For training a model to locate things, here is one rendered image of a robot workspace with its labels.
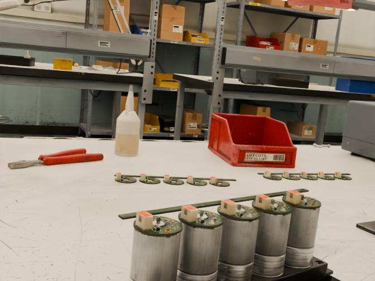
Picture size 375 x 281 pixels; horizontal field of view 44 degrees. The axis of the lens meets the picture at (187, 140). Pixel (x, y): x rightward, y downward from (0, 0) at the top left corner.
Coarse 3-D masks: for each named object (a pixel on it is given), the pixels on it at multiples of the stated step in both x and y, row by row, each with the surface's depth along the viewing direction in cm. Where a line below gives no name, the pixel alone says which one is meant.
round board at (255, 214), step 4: (244, 208) 28; (248, 208) 28; (252, 208) 28; (220, 212) 27; (240, 212) 26; (248, 212) 27; (252, 212) 27; (256, 212) 27; (224, 216) 26; (228, 216) 26; (232, 216) 26; (236, 216) 26; (240, 216) 26; (244, 216) 26; (252, 216) 26; (256, 216) 27; (244, 220) 26; (248, 220) 26
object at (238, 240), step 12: (228, 228) 26; (240, 228) 26; (252, 228) 26; (228, 240) 26; (240, 240) 26; (252, 240) 27; (228, 252) 27; (240, 252) 26; (252, 252) 27; (228, 264) 27; (240, 264) 27; (252, 264) 27; (228, 276) 27; (240, 276) 27
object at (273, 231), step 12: (276, 204) 29; (264, 216) 28; (276, 216) 28; (288, 216) 28; (264, 228) 28; (276, 228) 28; (288, 228) 29; (264, 240) 28; (276, 240) 28; (264, 252) 28; (276, 252) 28; (264, 264) 28; (276, 264) 28; (264, 276) 29; (276, 276) 29
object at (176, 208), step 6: (276, 192) 32; (282, 192) 32; (300, 192) 33; (234, 198) 30; (240, 198) 30; (246, 198) 30; (252, 198) 30; (192, 204) 28; (198, 204) 28; (204, 204) 28; (210, 204) 28; (216, 204) 28; (150, 210) 26; (156, 210) 26; (162, 210) 26; (168, 210) 26; (174, 210) 26; (180, 210) 27; (120, 216) 25; (126, 216) 25; (132, 216) 25
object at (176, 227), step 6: (156, 216) 25; (162, 216) 25; (168, 222) 24; (174, 222) 24; (138, 228) 23; (156, 228) 23; (162, 228) 23; (168, 228) 23; (174, 228) 24; (180, 228) 24; (150, 234) 23; (156, 234) 23; (162, 234) 23; (168, 234) 23; (174, 234) 23
